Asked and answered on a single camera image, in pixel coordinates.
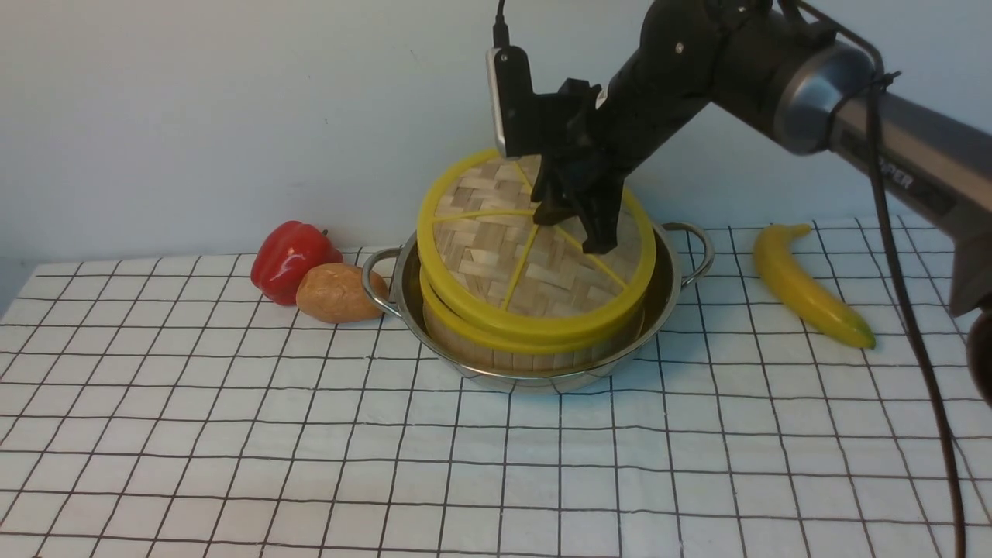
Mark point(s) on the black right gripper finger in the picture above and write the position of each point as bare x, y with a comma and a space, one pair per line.
599, 216

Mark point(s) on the stainless steel two-handled pot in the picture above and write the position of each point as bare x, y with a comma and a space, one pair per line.
404, 302

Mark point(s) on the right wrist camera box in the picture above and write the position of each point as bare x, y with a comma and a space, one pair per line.
526, 123

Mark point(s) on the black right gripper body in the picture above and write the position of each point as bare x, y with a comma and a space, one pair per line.
590, 141

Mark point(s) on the white black-grid tablecloth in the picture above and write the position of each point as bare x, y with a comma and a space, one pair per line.
161, 408

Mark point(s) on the red bell pepper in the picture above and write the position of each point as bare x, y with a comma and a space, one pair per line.
286, 256

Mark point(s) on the yellow-rimmed bamboo steamer basket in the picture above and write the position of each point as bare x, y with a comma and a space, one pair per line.
482, 349

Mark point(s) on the brown potato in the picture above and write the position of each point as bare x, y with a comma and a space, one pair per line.
334, 293

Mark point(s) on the yellow-rimmed woven steamer lid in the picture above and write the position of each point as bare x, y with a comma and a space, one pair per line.
491, 265

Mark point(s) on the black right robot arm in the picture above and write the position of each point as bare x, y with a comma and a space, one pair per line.
795, 83

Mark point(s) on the yellow banana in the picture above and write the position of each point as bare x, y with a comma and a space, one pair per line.
788, 281

